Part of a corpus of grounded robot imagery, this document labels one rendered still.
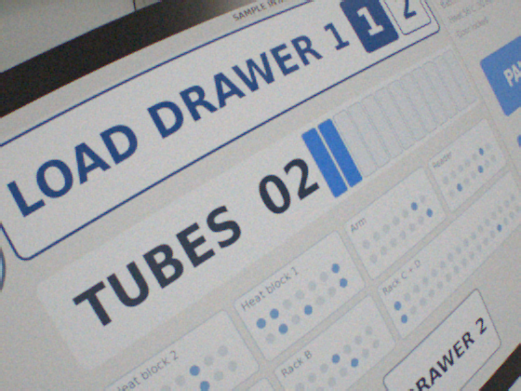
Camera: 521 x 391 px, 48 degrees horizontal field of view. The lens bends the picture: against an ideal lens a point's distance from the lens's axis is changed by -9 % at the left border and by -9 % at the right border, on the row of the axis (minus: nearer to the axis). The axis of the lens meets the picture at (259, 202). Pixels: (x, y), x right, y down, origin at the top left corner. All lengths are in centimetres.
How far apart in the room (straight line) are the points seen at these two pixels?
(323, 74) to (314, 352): 15
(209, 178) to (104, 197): 5
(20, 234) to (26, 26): 88
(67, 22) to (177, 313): 87
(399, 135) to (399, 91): 3
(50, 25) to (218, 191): 85
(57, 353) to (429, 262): 21
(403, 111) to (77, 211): 20
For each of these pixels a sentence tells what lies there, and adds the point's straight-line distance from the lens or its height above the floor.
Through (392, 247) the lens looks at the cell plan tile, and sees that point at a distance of 35.
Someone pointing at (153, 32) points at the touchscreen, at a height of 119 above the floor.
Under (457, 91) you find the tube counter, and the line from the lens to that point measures 41.
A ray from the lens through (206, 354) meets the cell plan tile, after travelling 29.
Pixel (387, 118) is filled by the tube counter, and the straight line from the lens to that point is 37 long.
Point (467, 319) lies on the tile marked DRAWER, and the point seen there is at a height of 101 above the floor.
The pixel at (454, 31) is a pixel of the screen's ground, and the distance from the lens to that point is 43.
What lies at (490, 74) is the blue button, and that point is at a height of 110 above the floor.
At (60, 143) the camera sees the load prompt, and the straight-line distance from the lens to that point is 28.
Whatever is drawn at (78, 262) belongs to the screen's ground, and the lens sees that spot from 28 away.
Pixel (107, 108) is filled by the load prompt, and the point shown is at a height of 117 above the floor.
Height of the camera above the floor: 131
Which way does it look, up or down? 40 degrees down
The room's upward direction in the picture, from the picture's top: 6 degrees counter-clockwise
